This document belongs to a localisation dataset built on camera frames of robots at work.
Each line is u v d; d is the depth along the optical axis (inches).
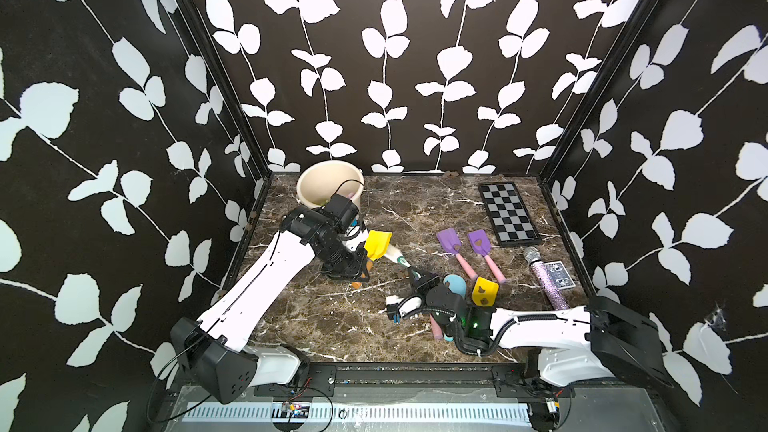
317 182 37.5
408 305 25.9
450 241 39.7
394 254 32.2
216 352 14.7
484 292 34.8
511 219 41.0
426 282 27.0
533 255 37.3
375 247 30.9
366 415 27.6
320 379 29.5
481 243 39.7
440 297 23.4
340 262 23.6
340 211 22.6
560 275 36.4
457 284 35.6
